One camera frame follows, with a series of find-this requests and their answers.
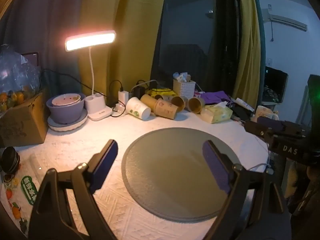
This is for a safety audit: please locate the plain brown paper cup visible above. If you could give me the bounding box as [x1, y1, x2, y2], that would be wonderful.
[140, 94, 163, 111]
[171, 96, 188, 112]
[187, 97, 206, 115]

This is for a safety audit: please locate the yellow packet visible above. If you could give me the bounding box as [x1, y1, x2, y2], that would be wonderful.
[146, 87, 177, 97]

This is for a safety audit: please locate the yellow curtain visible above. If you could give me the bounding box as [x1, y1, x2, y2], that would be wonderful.
[78, 0, 168, 103]
[233, 0, 262, 108]

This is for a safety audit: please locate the white plate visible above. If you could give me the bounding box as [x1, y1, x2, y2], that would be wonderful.
[47, 108, 89, 133]

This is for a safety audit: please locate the cardboard box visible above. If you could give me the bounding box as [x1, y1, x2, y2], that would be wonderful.
[0, 90, 50, 148]

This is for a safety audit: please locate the round grey mat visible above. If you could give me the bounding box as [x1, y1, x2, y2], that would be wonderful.
[122, 127, 247, 222]

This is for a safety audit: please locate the black cable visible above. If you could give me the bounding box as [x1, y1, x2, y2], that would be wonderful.
[41, 69, 108, 98]

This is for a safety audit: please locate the pale bowl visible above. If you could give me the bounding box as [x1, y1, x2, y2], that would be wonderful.
[51, 93, 82, 106]

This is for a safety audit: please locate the plastic bag of oranges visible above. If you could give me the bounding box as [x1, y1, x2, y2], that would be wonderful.
[0, 44, 42, 113]

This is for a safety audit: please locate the black wallet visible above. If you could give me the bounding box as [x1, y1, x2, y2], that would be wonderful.
[230, 106, 251, 121]

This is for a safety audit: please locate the white air conditioner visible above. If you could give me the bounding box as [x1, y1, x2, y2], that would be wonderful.
[262, 14, 308, 32]

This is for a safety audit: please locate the grey curtain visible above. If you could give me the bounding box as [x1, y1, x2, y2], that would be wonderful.
[0, 0, 86, 98]

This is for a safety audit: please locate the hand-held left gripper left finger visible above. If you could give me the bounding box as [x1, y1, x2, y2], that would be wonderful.
[29, 139, 118, 240]

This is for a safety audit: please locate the green tissue pack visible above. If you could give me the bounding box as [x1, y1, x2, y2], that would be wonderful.
[200, 102, 234, 124]

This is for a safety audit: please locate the white desk lamp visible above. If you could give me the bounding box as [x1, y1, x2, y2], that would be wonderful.
[65, 30, 117, 121]

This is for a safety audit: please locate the dark window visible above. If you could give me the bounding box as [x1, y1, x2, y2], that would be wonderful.
[150, 0, 241, 98]

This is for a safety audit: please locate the white cable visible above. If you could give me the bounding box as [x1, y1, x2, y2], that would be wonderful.
[246, 162, 272, 172]

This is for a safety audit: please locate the purple cloth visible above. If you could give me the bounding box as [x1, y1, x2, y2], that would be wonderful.
[200, 90, 232, 105]

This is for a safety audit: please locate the white textured tablecloth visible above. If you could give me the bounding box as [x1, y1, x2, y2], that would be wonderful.
[0, 109, 271, 240]

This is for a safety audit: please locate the brown paper cup with print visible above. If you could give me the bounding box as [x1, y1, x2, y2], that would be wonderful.
[153, 98, 179, 120]

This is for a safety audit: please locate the purple bowl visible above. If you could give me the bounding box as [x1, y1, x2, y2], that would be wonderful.
[46, 93, 86, 125]

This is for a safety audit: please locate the stack of black round lids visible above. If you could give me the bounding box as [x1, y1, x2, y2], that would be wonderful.
[0, 146, 21, 175]

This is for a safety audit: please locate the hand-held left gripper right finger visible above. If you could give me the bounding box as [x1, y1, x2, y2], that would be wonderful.
[202, 140, 284, 240]

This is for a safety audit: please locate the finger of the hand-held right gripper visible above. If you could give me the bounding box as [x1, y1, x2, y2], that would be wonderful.
[257, 116, 306, 137]
[244, 120, 273, 143]

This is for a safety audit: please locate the white tube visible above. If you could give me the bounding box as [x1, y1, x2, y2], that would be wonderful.
[235, 97, 254, 111]

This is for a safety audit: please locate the white charger plug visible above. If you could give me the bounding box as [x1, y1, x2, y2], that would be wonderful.
[118, 90, 129, 104]

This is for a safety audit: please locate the dark cloth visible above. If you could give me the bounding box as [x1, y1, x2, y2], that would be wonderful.
[286, 155, 320, 240]

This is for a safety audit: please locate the black monitor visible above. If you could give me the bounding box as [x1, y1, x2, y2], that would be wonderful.
[262, 66, 289, 103]

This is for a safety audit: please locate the black power adapter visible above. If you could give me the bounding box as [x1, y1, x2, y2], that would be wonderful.
[131, 86, 147, 98]

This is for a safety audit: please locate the white paper cup green print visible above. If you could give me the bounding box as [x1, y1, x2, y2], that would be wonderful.
[125, 97, 151, 121]

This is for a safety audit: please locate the white woven basket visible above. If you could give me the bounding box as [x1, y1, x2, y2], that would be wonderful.
[173, 71, 196, 98]

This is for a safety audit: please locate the clear fruit container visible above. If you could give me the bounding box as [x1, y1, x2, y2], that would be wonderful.
[2, 152, 52, 237]

